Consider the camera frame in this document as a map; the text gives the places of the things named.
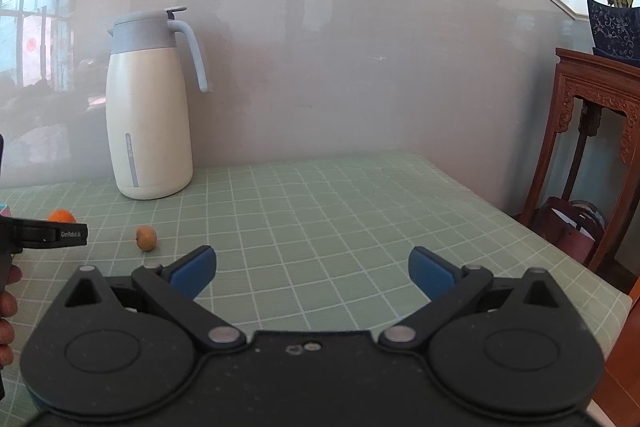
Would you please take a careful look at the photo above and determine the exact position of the small light brown fruit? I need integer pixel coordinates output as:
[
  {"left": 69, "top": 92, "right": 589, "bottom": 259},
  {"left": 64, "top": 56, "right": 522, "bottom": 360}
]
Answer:
[{"left": 135, "top": 226, "right": 158, "bottom": 252}]

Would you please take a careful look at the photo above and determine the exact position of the blue patterned plant pot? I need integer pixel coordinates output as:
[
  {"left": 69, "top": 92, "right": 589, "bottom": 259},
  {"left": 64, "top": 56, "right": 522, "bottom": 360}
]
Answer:
[{"left": 586, "top": 0, "right": 640, "bottom": 62}]

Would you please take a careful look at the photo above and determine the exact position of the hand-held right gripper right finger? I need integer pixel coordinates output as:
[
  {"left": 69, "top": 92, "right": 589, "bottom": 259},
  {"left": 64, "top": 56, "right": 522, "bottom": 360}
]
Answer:
[{"left": 379, "top": 247, "right": 576, "bottom": 350}]

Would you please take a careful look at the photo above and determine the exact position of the white thermos jug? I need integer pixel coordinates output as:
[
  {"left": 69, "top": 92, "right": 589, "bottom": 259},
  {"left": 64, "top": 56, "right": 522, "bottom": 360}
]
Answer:
[{"left": 106, "top": 7, "right": 213, "bottom": 200}]

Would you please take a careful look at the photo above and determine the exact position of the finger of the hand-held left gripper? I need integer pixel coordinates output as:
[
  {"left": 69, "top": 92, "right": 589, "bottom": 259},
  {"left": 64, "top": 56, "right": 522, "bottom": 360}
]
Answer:
[{"left": 0, "top": 217, "right": 89, "bottom": 254}]

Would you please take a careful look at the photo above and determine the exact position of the dark red bag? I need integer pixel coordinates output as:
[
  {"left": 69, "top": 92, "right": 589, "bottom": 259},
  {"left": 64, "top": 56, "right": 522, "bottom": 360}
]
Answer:
[{"left": 532, "top": 195, "right": 609, "bottom": 266}]

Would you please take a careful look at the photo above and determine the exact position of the person's left hand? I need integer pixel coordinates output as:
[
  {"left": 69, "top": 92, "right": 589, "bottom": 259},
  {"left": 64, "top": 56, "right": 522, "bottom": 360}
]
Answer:
[{"left": 0, "top": 265, "right": 24, "bottom": 368}]

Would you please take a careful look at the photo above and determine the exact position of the green grid tablecloth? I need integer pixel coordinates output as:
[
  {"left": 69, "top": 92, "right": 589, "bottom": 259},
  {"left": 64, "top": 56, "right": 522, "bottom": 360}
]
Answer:
[{"left": 0, "top": 151, "right": 632, "bottom": 423}]

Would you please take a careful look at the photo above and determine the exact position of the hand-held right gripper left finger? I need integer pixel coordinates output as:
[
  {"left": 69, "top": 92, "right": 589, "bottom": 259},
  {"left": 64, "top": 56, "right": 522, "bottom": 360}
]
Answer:
[{"left": 56, "top": 245, "right": 247, "bottom": 352}]

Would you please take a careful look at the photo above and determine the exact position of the carved wooden stand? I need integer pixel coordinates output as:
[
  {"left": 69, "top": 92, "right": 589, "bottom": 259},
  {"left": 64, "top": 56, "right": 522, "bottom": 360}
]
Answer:
[{"left": 517, "top": 47, "right": 640, "bottom": 290}]

